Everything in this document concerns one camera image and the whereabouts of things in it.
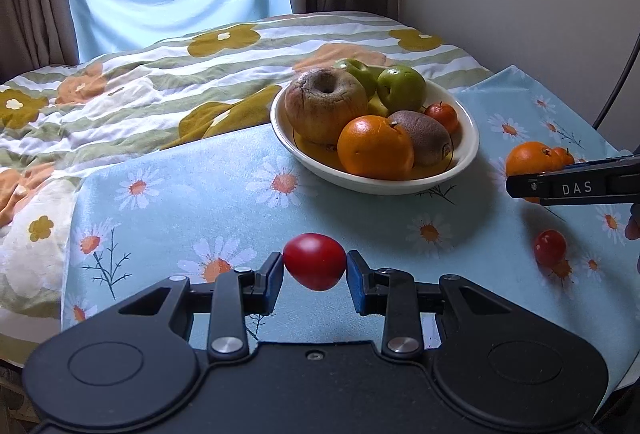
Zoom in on red cherry tomato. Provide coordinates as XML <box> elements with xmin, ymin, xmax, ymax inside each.
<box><xmin>282</xmin><ymin>233</ymin><xmax>346</xmax><ymax>291</ymax></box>
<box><xmin>534</xmin><ymin>229</ymin><xmax>567</xmax><ymax>267</ymax></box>

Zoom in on large orange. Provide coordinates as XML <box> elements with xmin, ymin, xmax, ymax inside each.
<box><xmin>336</xmin><ymin>115</ymin><xmax>414</xmax><ymax>181</ymax></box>
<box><xmin>506</xmin><ymin>142</ymin><xmax>564</xmax><ymax>176</ymax></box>

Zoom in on brown kiwi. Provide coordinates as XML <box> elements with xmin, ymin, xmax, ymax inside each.
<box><xmin>387</xmin><ymin>110</ymin><xmax>454</xmax><ymax>167</ymax></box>

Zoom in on green apple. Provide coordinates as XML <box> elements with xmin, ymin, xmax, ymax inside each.
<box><xmin>378</xmin><ymin>65</ymin><xmax>427</xmax><ymax>113</ymax></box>
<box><xmin>333</xmin><ymin>58</ymin><xmax>385</xmax><ymax>100</ymax></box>

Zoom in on large yellowish wrinkled apple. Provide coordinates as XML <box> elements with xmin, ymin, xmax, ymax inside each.
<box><xmin>283</xmin><ymin>68</ymin><xmax>368</xmax><ymax>145</ymax></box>

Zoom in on blue daisy tablecloth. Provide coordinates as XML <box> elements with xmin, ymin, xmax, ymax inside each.
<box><xmin>62</xmin><ymin>67</ymin><xmax>639</xmax><ymax>386</ymax></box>

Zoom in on cream ceramic bowl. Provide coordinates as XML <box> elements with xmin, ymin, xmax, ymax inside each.
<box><xmin>270</xmin><ymin>58</ymin><xmax>480</xmax><ymax>196</ymax></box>

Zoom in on floral striped duvet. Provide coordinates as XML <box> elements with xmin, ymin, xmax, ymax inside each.
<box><xmin>1</xmin><ymin>12</ymin><xmax>489</xmax><ymax>366</ymax></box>

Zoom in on black cable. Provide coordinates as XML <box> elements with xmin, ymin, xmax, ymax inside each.
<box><xmin>591</xmin><ymin>31</ymin><xmax>640</xmax><ymax>130</ymax></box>

